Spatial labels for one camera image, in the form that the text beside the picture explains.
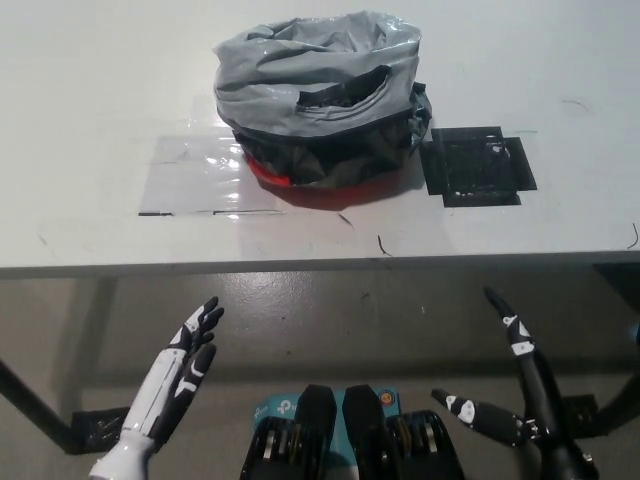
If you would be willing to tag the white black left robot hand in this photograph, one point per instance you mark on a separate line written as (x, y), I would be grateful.
(155, 395)

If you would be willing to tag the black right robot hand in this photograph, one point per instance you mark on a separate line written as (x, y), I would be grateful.
(537, 385)

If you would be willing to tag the grey plastic bag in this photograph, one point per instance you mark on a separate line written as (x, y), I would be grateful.
(300, 75)

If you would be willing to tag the black teal robot torso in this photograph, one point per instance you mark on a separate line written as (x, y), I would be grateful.
(315, 425)

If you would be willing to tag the clear tape patch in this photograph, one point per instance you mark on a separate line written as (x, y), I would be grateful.
(190, 170)

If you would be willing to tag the black tape square marker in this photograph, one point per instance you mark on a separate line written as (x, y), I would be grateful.
(470, 165)

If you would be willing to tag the red round container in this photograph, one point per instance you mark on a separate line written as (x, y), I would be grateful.
(340, 195)

